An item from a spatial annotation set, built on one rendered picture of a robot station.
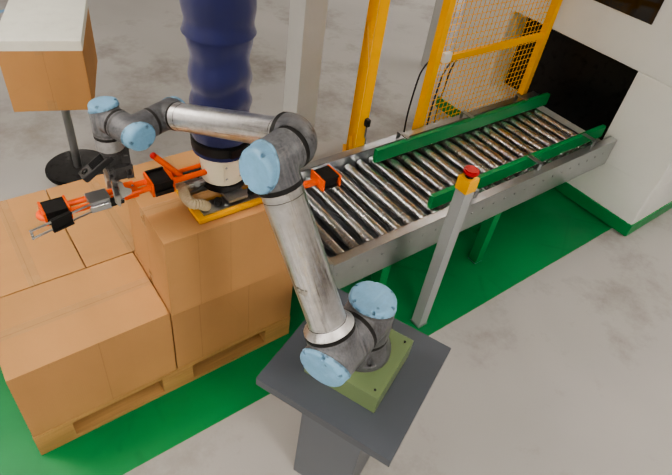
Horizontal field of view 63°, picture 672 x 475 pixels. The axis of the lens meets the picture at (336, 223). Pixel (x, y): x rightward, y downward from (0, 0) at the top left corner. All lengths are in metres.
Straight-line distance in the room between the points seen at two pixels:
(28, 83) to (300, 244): 2.29
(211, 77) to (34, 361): 1.20
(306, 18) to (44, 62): 1.41
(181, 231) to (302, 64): 1.71
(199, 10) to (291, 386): 1.20
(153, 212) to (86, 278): 0.51
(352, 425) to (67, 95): 2.38
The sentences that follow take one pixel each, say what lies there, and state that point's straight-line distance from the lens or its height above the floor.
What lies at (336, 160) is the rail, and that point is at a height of 0.59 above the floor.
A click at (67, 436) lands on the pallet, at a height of 0.05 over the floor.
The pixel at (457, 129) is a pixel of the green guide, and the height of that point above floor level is 0.60.
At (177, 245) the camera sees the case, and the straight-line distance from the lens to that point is 2.06.
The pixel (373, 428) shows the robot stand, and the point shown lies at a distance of 1.84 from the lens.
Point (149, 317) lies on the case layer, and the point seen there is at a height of 0.54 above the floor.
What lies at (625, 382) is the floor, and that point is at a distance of 3.37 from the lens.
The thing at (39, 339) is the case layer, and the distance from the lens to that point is 2.36.
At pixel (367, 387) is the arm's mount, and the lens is 1.81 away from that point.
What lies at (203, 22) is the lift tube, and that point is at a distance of 1.79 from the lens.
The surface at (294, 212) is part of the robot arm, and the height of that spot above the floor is 1.47.
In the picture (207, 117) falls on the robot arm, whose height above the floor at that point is 1.49.
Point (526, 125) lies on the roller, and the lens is 4.03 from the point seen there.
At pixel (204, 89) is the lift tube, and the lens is 1.89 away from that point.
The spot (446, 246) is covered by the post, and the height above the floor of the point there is 0.62.
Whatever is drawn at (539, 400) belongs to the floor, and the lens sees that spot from 3.06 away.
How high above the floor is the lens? 2.35
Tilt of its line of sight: 41 degrees down
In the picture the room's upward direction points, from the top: 9 degrees clockwise
